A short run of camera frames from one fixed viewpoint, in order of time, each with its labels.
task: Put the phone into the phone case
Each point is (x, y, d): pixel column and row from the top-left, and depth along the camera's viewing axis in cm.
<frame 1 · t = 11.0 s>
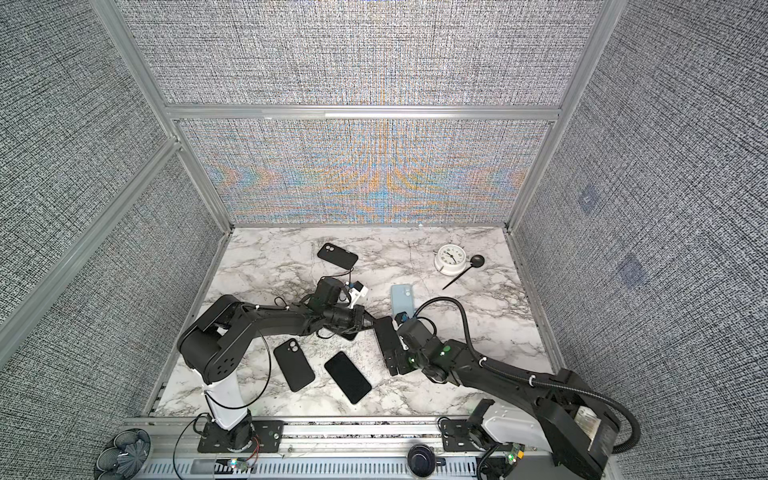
left hand: (378, 326, 87), fingers closed
right hand: (396, 354, 84), fingers open
light blue phone case: (402, 299, 102), on the table
black screen purple phone: (387, 334, 89), point 3 cm above the table
black phone front screen up: (359, 389, 80), point 3 cm above the table
black phone case front: (293, 365, 87), on the table
black phone case back: (337, 255, 115), on the table
white round clock: (450, 259, 106), point 5 cm above the table
black round-head spoon: (476, 261, 108), point 3 cm above the table

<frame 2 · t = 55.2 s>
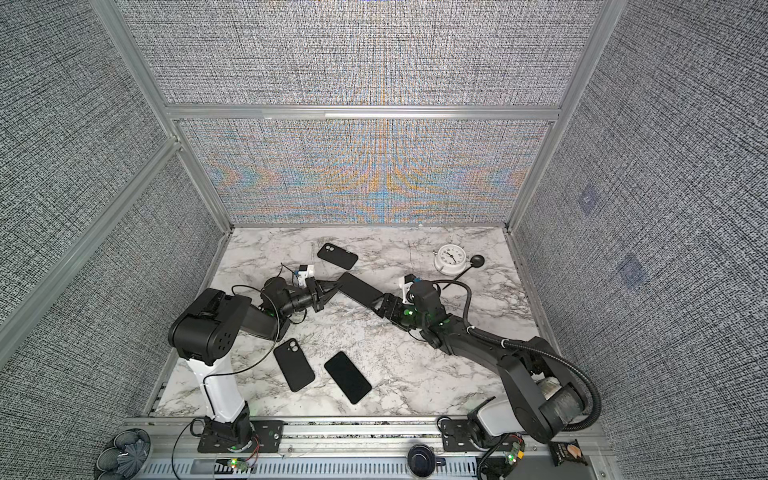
left hand: (341, 287, 88), fingers closed
right hand: (374, 307, 84), fingers open
black screen purple phone: (358, 289, 91), point 10 cm above the table
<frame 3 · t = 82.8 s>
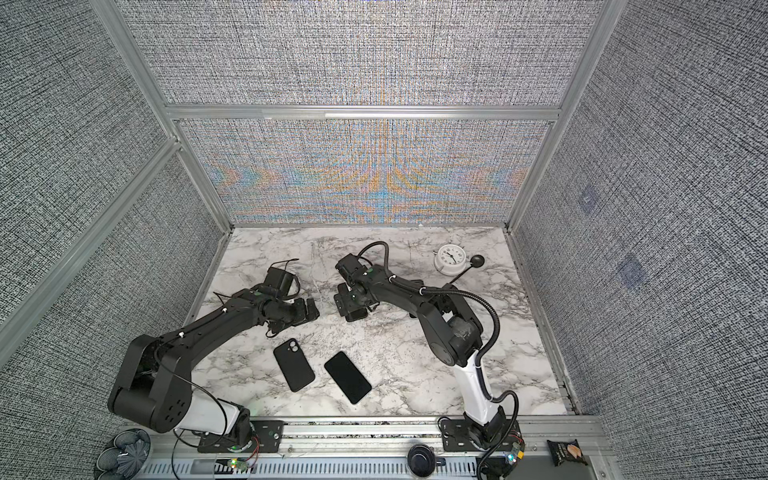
left hand: (307, 317, 89), fingers open
right hand: (354, 301, 95), fingers open
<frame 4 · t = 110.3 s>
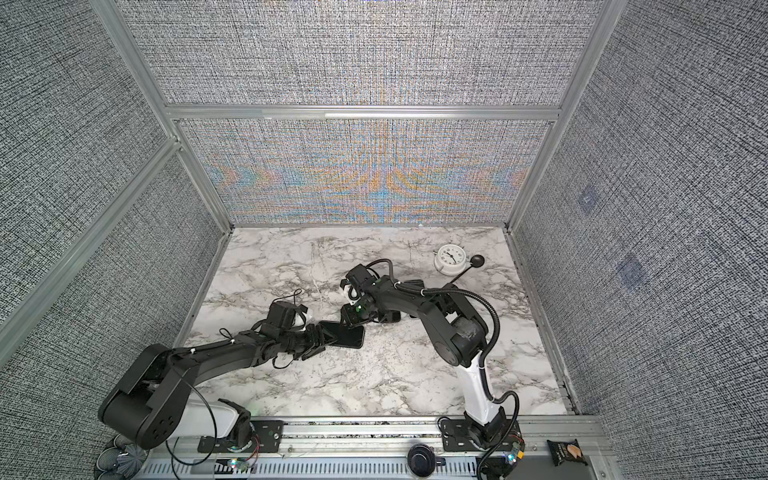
left hand: (331, 344, 87), fingers open
right hand: (346, 322, 93), fingers open
black phone front screen up: (347, 337, 90), point 2 cm above the table
